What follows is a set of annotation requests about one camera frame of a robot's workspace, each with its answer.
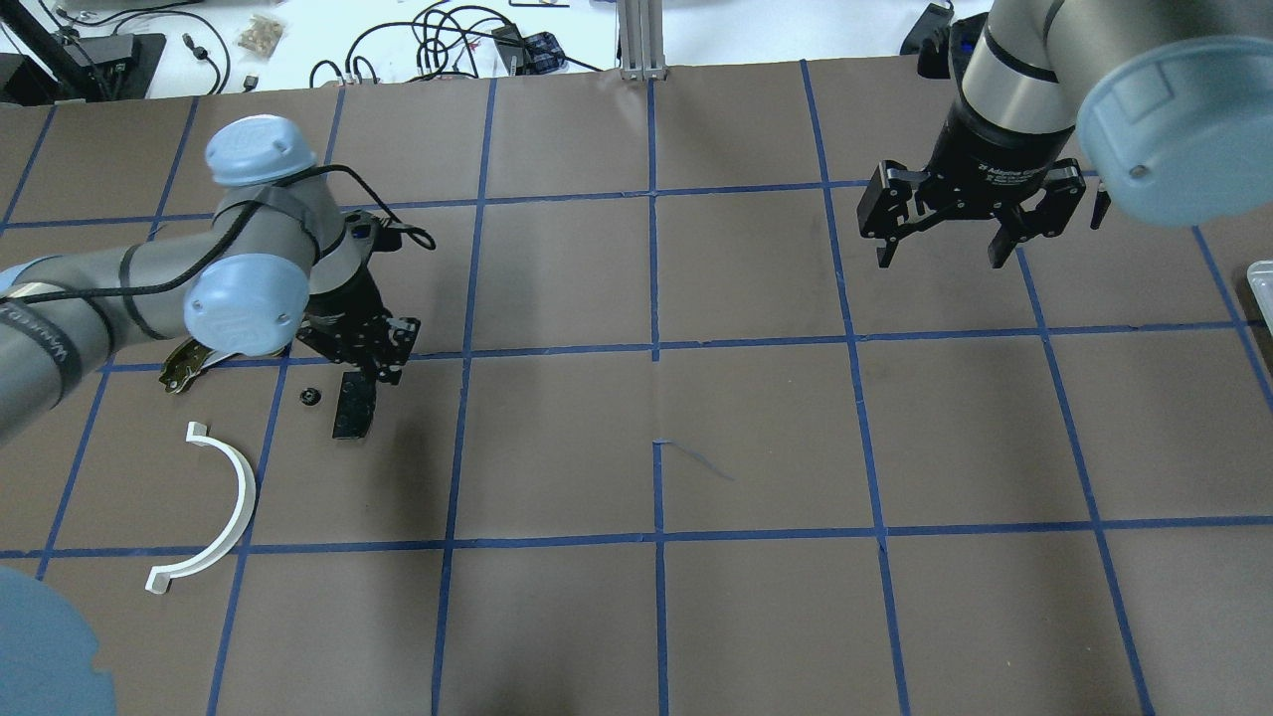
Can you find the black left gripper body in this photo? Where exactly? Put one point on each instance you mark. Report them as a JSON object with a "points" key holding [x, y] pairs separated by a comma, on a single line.
{"points": [[350, 301]]}

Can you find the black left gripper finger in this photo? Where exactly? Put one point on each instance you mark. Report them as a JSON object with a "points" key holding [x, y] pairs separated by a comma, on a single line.
{"points": [[389, 372]]}

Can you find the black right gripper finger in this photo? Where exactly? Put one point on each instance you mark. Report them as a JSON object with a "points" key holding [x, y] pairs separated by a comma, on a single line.
{"points": [[1003, 245], [886, 251]]}

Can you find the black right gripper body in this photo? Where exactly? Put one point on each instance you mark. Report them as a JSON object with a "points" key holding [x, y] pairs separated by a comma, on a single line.
{"points": [[998, 144]]}

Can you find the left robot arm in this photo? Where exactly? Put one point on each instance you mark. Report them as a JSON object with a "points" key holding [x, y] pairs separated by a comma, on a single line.
{"points": [[111, 346]]}

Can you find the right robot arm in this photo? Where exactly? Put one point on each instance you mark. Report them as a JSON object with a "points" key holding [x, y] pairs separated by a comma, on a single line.
{"points": [[1168, 100]]}

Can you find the black brake pad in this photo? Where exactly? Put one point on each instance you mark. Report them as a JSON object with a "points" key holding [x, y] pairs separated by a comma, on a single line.
{"points": [[355, 408]]}

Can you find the black power adapter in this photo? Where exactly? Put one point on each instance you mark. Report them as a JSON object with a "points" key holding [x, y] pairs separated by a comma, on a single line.
{"points": [[932, 24]]}

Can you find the olive brake shoe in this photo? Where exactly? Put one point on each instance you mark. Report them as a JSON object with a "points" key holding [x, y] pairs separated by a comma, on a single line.
{"points": [[191, 360]]}

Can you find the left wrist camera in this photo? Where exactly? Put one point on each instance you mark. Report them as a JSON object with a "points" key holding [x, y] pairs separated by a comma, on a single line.
{"points": [[384, 234]]}

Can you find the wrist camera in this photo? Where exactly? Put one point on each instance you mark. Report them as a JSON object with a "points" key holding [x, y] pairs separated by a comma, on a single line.
{"points": [[947, 53], [384, 234]]}

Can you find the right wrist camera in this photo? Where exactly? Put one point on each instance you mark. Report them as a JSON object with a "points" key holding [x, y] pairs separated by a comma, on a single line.
{"points": [[947, 53]]}

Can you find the aluminium frame post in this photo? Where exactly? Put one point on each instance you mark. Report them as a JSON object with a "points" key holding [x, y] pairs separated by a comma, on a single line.
{"points": [[641, 40]]}

